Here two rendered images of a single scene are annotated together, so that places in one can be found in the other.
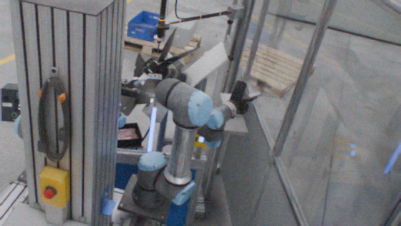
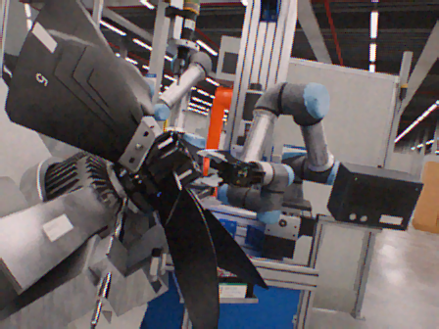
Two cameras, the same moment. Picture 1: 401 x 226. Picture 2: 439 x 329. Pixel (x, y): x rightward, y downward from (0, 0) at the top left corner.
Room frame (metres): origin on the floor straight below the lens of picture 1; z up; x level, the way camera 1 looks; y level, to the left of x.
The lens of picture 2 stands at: (2.85, 0.10, 1.26)
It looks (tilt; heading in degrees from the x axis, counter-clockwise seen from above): 4 degrees down; 180
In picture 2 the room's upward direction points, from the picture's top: 9 degrees clockwise
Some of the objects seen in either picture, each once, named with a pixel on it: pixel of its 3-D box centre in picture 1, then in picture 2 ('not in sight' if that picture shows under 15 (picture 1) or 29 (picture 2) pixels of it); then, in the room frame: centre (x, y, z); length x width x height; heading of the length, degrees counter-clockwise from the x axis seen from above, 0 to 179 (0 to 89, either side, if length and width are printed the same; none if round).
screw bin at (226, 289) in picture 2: (123, 135); (213, 275); (1.89, 0.13, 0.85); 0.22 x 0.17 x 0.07; 108
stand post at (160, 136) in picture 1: (158, 151); not in sight; (2.23, -0.13, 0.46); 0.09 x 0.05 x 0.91; 2
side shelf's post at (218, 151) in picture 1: (215, 161); not in sight; (2.23, -0.57, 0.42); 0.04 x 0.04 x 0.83; 2
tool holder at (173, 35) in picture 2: (161, 31); (182, 25); (2.10, -0.03, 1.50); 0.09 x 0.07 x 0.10; 127
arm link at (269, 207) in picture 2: not in sight; (265, 204); (1.81, 0.27, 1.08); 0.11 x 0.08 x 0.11; 56
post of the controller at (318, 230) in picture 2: not in sight; (317, 241); (1.71, 0.49, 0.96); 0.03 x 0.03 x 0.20; 2
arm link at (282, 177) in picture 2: not in sight; (275, 175); (1.81, 0.28, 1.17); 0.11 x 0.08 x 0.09; 129
